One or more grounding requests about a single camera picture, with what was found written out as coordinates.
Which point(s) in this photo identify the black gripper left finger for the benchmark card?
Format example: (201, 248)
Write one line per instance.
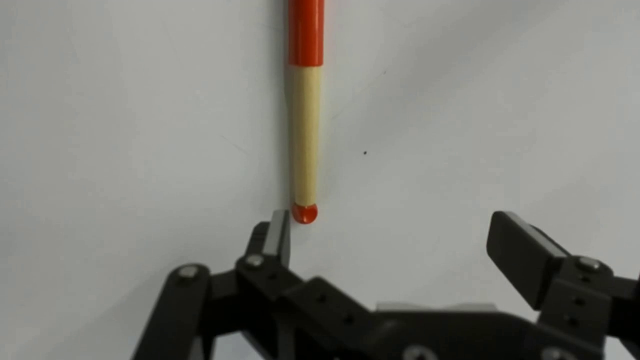
(280, 315)

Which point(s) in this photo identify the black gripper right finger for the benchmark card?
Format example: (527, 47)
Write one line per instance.
(578, 298)

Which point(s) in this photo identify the orange and beige pen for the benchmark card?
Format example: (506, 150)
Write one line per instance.
(306, 65)

